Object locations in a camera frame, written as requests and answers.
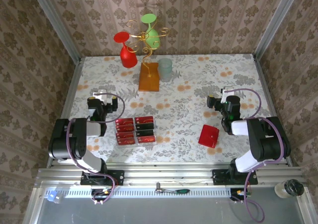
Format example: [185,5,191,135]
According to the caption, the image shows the aluminium table side rail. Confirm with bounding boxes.
[47,57,82,167]
[252,54,294,166]

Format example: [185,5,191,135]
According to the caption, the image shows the clear jar black lid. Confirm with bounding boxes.
[274,179,304,199]

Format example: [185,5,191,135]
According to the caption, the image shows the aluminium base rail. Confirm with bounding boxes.
[34,163,309,187]

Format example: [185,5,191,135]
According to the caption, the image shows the frosted glass tumbler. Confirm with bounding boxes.
[158,58,173,82]

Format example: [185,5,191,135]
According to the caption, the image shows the gold wire glass rack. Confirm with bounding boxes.
[126,19,170,77]

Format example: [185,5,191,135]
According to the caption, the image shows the slotted cable duct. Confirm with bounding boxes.
[44,186,232,199]

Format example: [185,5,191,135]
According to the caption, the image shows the grey metal shelf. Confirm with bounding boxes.
[23,186,318,224]

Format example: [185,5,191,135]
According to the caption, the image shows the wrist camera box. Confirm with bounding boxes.
[221,86,235,99]
[92,89,113,105]

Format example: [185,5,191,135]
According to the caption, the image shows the aluminium frame post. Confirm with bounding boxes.
[28,0,81,63]
[253,0,303,58]

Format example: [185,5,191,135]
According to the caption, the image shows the clear acrylic card tray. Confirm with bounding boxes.
[115,116,158,148]

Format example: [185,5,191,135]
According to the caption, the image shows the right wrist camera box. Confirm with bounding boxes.
[221,86,235,99]

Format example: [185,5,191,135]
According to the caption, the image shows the red wine glass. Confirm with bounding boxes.
[113,31,138,69]

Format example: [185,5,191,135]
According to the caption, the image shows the wooden rack base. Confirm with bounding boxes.
[138,62,160,92]

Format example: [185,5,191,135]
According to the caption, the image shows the black VIP card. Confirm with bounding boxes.
[135,129,155,137]
[135,123,155,131]

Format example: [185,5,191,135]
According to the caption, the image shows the red VIP card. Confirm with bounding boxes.
[136,136,156,145]
[134,116,154,125]
[116,132,136,140]
[116,124,135,133]
[115,118,134,126]
[117,137,137,147]

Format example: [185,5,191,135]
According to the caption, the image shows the green wine glass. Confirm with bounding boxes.
[141,13,161,50]

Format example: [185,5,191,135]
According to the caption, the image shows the floral tablecloth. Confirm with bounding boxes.
[48,54,286,164]

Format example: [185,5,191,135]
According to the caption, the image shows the blue white plug connector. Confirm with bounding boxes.
[45,190,63,205]

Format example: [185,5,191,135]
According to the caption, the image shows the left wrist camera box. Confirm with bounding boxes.
[92,89,113,105]

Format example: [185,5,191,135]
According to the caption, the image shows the ratchet wrench green handle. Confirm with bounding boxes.
[155,182,191,194]

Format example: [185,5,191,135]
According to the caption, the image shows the black power connector block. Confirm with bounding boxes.
[230,188,250,205]
[90,188,114,206]

